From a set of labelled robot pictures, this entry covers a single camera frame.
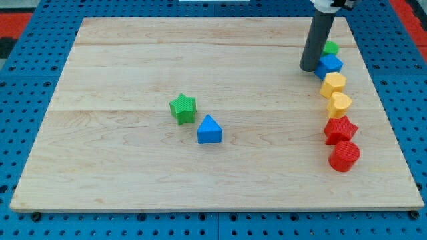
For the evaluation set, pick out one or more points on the yellow heart block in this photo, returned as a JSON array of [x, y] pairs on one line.
[[338, 105]]

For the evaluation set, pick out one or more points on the yellow hexagon block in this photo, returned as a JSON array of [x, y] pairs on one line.
[[333, 82]]

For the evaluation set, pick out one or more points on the green star block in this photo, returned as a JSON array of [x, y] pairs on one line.
[[184, 109]]

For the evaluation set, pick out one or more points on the blue cube block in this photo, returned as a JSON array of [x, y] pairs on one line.
[[327, 64]]

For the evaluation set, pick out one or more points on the green circle block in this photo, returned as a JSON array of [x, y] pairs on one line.
[[330, 48]]

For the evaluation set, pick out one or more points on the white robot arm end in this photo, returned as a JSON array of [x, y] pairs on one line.
[[332, 6]]

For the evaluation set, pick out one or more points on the red star block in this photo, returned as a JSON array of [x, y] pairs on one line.
[[339, 129]]

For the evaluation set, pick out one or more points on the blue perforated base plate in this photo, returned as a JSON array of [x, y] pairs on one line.
[[28, 77]]

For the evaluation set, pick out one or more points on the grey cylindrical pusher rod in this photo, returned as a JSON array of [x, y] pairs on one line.
[[316, 40]]

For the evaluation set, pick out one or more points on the red cylinder block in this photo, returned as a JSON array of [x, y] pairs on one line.
[[344, 155]]

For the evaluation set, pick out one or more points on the blue triangle block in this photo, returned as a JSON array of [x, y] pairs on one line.
[[209, 131]]

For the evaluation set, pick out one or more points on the light wooden board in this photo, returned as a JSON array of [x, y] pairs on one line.
[[109, 144]]

